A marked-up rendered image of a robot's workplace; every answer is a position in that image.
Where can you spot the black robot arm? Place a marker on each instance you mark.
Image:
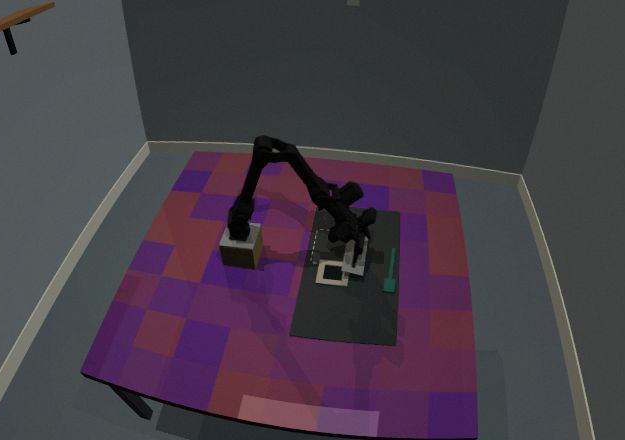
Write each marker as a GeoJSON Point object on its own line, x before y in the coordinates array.
{"type": "Point", "coordinates": [240, 213]}

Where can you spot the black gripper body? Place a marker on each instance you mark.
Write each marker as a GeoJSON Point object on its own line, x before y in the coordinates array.
{"type": "Point", "coordinates": [367, 218]}

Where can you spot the beige square tile with dark centre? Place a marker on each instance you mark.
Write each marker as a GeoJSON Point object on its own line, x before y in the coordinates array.
{"type": "Point", "coordinates": [330, 273]}

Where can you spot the green small trowel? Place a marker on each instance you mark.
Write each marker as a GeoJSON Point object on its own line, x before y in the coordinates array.
{"type": "Point", "coordinates": [389, 283]}

